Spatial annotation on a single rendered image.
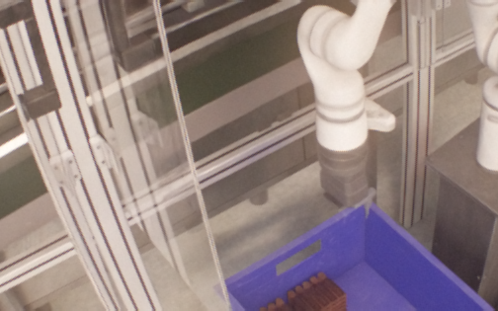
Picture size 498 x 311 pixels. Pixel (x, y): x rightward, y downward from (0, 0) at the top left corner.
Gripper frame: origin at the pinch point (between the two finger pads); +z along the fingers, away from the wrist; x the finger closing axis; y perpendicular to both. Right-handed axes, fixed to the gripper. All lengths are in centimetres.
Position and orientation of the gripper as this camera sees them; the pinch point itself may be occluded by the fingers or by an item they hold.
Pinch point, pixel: (356, 209)
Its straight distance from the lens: 115.8
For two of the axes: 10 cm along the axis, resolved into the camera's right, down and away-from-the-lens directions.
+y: -7.9, 4.7, -3.8
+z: 1.1, 7.4, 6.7
